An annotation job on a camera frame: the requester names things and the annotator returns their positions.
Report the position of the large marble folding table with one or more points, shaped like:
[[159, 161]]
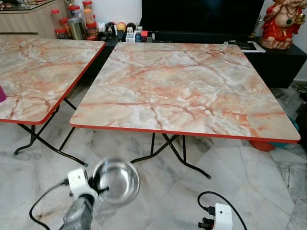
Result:
[[187, 88]]

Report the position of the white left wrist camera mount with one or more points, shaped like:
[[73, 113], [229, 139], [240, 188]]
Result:
[[80, 182]]

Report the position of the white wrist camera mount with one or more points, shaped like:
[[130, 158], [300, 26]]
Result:
[[80, 182], [223, 216]]

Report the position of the stainless steel bowl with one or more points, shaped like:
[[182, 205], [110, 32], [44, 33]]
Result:
[[117, 181]]

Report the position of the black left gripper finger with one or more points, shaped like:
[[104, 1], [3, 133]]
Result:
[[104, 189]]

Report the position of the red plastic stool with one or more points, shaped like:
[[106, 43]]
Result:
[[261, 145]]

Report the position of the light wooden cabinet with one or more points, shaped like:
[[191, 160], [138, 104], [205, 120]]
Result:
[[24, 21]]

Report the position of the steel canister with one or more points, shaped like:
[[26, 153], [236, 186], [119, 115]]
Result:
[[76, 29]]

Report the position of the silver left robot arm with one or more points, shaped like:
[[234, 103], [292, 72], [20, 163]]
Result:
[[79, 213]]

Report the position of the black television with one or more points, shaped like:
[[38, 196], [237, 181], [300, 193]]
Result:
[[201, 17]]

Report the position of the black tablet on white paper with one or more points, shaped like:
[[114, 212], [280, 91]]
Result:
[[247, 46]]

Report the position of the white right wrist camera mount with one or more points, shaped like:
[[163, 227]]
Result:
[[223, 216]]

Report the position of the red lid plastic jar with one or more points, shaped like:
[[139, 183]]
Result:
[[56, 18], [74, 12], [88, 10]]

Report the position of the red and gold statue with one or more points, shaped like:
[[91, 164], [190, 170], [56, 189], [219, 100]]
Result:
[[280, 26]]

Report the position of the purple object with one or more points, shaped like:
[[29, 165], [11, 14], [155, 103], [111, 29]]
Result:
[[2, 94]]

